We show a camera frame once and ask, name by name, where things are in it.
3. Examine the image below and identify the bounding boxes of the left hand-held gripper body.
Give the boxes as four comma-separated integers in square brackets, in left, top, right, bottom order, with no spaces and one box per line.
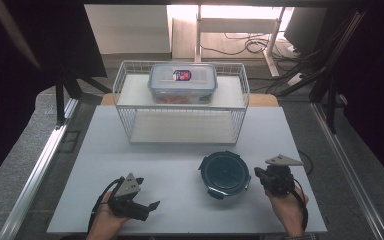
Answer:
[108,172,150,222]

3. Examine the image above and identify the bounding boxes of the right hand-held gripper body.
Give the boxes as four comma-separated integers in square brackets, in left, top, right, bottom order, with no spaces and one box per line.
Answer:
[262,153,304,196]

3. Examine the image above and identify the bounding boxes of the dark teal round food container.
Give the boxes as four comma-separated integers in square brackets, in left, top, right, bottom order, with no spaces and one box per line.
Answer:
[197,150,252,201]

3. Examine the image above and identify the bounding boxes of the white wire rack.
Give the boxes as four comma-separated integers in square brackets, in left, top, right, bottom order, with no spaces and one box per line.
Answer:
[112,59,251,145]

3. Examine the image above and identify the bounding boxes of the clear rectangular food container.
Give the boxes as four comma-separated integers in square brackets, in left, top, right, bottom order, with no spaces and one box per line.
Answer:
[147,62,219,105]

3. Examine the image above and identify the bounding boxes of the person's left hand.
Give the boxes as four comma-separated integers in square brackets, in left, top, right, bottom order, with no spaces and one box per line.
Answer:
[86,192,131,240]

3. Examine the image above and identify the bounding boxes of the wooden board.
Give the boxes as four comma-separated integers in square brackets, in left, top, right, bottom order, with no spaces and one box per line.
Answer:
[99,92,280,108]

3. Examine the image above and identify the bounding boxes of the white power strip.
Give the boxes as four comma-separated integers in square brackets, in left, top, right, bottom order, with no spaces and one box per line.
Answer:
[286,73,305,87]

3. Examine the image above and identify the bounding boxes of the black metal stand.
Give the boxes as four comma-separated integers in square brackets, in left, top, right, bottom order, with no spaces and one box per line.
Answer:
[273,9,368,135]

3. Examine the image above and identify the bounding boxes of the black tripod stand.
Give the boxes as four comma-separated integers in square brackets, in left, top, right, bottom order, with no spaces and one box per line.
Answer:
[54,66,113,130]

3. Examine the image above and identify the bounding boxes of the dark monitor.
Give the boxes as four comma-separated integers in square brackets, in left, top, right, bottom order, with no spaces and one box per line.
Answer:
[283,7,328,56]

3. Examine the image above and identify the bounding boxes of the white cabinet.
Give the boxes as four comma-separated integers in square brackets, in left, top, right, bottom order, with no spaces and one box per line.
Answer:
[84,4,173,55]

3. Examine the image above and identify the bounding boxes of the thin black cable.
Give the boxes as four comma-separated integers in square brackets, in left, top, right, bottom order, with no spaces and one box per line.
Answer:
[298,149,314,177]

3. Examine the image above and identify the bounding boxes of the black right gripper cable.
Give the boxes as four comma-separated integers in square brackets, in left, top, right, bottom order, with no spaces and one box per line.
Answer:
[291,178,310,232]

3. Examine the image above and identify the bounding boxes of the aluminium rail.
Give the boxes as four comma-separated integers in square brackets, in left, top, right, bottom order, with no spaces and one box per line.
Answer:
[311,101,384,240]
[0,98,80,240]

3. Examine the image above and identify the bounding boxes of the black floor cables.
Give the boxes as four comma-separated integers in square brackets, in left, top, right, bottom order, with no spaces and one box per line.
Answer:
[200,31,302,62]

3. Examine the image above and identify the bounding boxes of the white desk frame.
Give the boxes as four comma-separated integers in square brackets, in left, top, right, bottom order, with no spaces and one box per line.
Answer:
[194,4,287,78]

